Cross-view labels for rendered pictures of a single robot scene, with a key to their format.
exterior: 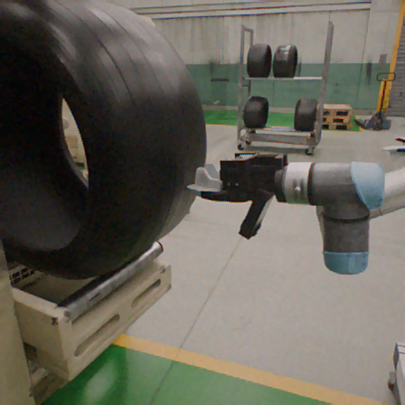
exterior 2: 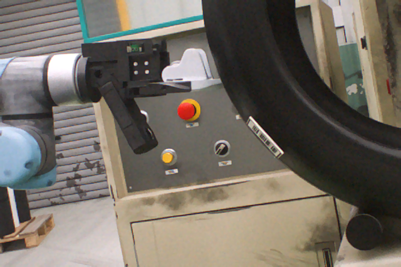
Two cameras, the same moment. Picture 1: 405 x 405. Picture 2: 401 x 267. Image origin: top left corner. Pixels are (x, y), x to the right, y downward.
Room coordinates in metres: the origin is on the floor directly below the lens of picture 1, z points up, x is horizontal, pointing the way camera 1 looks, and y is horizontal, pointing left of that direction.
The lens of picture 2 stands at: (1.76, -0.28, 1.11)
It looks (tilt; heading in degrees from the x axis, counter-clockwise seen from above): 3 degrees down; 166
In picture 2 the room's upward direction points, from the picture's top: 10 degrees counter-clockwise
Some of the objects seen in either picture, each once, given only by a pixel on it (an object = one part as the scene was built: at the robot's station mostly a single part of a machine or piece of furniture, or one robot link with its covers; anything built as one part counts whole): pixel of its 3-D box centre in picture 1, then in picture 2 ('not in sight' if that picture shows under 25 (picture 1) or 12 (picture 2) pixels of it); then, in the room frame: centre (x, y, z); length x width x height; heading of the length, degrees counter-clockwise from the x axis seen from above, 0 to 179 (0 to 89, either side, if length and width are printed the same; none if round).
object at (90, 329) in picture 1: (113, 303); (376, 250); (0.72, 0.20, 0.83); 0.36 x 0.09 x 0.06; 151
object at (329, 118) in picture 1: (332, 116); not in sight; (8.95, -3.13, 0.22); 1.27 x 0.90 x 0.44; 161
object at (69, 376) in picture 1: (71, 299); not in sight; (0.79, 0.33, 0.80); 0.37 x 0.36 x 0.02; 61
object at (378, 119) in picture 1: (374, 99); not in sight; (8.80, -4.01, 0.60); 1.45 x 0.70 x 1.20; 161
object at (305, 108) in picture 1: (282, 91); not in sight; (6.19, -1.31, 0.96); 1.33 x 0.64 x 1.92; 69
